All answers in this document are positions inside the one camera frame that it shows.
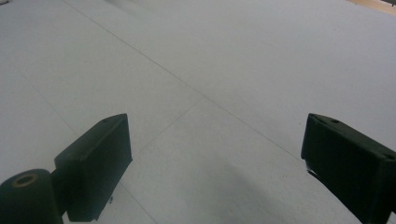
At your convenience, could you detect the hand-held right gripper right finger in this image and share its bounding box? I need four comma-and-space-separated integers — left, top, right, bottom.
300, 113, 396, 224

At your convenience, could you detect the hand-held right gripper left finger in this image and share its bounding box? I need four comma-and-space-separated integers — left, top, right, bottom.
54, 113, 134, 222

